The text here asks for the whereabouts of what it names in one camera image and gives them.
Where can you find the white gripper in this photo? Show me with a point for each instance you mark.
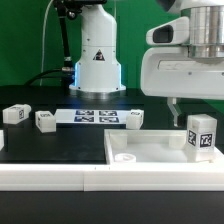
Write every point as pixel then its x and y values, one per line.
pixel 169 72

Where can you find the white square tabletop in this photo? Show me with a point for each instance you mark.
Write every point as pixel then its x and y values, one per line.
pixel 151 146

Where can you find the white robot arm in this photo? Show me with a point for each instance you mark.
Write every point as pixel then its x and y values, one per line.
pixel 199 28

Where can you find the white marker sheet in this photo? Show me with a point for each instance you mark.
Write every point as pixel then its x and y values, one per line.
pixel 91 116

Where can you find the white front fence wall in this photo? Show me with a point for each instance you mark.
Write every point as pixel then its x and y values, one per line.
pixel 127 177

